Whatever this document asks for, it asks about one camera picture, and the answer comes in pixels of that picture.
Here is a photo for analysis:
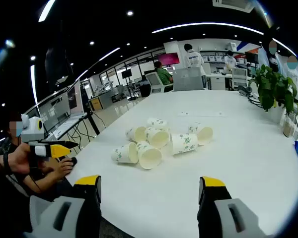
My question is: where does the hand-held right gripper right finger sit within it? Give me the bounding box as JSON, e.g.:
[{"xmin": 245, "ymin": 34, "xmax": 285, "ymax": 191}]
[{"xmin": 197, "ymin": 176, "xmax": 275, "ymax": 238}]

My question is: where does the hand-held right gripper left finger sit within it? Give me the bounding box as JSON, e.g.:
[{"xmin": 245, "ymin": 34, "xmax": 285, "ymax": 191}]
[{"xmin": 23, "ymin": 175, "xmax": 102, "ymax": 238}]

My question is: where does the pile of paper cups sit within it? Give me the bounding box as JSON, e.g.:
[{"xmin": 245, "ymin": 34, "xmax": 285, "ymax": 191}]
[{"xmin": 111, "ymin": 117, "xmax": 214, "ymax": 170}]

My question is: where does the person's left hand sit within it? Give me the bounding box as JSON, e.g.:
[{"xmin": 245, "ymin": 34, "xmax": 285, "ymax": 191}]
[{"xmin": 9, "ymin": 143, "xmax": 32, "ymax": 175}]

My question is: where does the large desk monitor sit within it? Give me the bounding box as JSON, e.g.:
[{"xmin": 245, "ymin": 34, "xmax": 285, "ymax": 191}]
[{"xmin": 37, "ymin": 92, "xmax": 72, "ymax": 133}]

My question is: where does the black tripod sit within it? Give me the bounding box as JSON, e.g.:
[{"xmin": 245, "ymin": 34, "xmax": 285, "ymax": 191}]
[{"xmin": 85, "ymin": 109, "xmax": 100, "ymax": 136}]

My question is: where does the open laptop screen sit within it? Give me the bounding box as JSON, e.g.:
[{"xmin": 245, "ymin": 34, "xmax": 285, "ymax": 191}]
[{"xmin": 66, "ymin": 78, "xmax": 85, "ymax": 115}]

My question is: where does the wood front cabinet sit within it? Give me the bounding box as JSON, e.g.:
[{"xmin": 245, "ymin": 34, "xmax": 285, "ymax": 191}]
[{"xmin": 88, "ymin": 95, "xmax": 112, "ymax": 112}]

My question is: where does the white table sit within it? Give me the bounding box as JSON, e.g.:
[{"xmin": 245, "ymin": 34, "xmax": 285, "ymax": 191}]
[{"xmin": 64, "ymin": 89, "xmax": 298, "ymax": 238}]

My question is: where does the black screen on stand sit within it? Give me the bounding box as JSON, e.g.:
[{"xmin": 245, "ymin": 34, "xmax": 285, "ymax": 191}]
[{"xmin": 121, "ymin": 70, "xmax": 133, "ymax": 100}]

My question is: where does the white shell chair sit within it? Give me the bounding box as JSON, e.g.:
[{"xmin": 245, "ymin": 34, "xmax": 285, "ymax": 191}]
[{"xmin": 144, "ymin": 71, "xmax": 175, "ymax": 94}]

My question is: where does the pink monitor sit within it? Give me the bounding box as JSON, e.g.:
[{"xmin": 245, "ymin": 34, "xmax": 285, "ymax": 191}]
[{"xmin": 157, "ymin": 52, "xmax": 180, "ymax": 66}]

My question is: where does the black headset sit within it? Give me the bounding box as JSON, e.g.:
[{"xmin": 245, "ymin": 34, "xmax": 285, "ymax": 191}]
[{"xmin": 237, "ymin": 84, "xmax": 254, "ymax": 97}]

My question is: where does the grey high-back chair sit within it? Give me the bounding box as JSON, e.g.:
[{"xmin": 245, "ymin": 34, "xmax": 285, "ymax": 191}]
[{"xmin": 172, "ymin": 67, "xmax": 205, "ymax": 91}]

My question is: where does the white counter cabinet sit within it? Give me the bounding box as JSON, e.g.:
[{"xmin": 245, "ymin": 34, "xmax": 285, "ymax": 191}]
[{"xmin": 205, "ymin": 73, "xmax": 233, "ymax": 90}]

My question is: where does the green potted plant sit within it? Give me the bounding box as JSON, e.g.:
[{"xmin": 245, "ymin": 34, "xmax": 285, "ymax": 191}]
[{"xmin": 248, "ymin": 63, "xmax": 298, "ymax": 124}]

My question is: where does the white mesh chair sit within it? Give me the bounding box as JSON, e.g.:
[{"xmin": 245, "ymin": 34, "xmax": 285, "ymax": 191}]
[{"xmin": 232, "ymin": 68, "xmax": 248, "ymax": 89}]

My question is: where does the white storage shelf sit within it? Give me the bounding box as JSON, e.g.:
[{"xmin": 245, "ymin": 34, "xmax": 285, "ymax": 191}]
[{"xmin": 200, "ymin": 48, "xmax": 246, "ymax": 69}]

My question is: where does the ceiling air conditioner unit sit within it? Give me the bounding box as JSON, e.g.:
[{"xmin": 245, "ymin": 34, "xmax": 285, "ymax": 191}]
[{"xmin": 212, "ymin": 0, "xmax": 255, "ymax": 13}]

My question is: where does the black cable bundle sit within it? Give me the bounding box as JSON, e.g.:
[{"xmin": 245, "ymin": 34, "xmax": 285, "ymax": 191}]
[{"xmin": 247, "ymin": 94, "xmax": 267, "ymax": 109}]

